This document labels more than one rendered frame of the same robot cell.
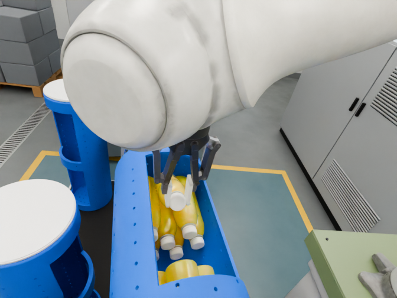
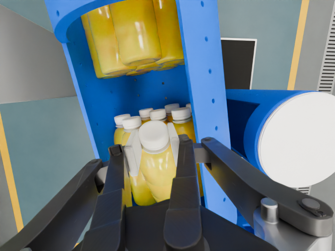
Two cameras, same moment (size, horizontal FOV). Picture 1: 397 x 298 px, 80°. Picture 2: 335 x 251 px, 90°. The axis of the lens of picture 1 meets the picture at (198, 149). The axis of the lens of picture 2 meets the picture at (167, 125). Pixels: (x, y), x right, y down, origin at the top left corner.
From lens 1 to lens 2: 0.35 m
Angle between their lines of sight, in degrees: 41
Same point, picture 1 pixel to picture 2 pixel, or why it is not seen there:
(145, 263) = (196, 32)
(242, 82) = not seen: outside the picture
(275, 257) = (56, 154)
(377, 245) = not seen: outside the picture
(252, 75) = not seen: outside the picture
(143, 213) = (205, 115)
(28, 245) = (292, 111)
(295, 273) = (39, 142)
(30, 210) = (300, 148)
